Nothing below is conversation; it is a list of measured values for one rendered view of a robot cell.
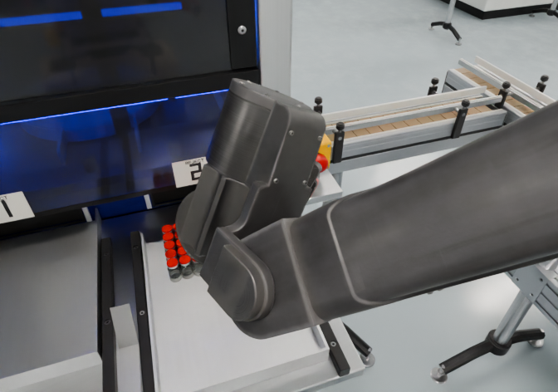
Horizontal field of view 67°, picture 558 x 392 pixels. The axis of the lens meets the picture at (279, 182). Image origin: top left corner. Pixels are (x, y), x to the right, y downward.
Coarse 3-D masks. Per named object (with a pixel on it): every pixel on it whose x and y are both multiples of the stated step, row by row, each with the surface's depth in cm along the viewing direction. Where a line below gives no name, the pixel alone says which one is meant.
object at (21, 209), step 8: (8, 200) 72; (16, 200) 73; (24, 200) 73; (0, 208) 73; (16, 208) 74; (24, 208) 74; (0, 216) 74; (8, 216) 74; (16, 216) 75; (24, 216) 75; (32, 216) 76
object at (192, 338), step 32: (160, 256) 83; (160, 288) 77; (192, 288) 77; (160, 320) 72; (192, 320) 72; (224, 320) 72; (160, 352) 67; (192, 352) 67; (224, 352) 67; (256, 352) 67; (288, 352) 67; (320, 352) 64; (160, 384) 63; (192, 384) 63; (224, 384) 61
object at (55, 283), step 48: (0, 240) 86; (48, 240) 86; (96, 240) 82; (0, 288) 77; (48, 288) 77; (96, 288) 73; (0, 336) 69; (48, 336) 69; (96, 336) 66; (0, 384) 61
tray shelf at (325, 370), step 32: (128, 224) 90; (160, 224) 90; (128, 256) 83; (128, 288) 77; (352, 352) 67; (32, 384) 64; (64, 384) 64; (96, 384) 64; (256, 384) 64; (288, 384) 64; (320, 384) 64
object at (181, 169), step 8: (184, 160) 79; (192, 160) 80; (200, 160) 80; (176, 168) 79; (184, 168) 80; (192, 168) 81; (176, 176) 81; (184, 176) 81; (176, 184) 82; (184, 184) 82
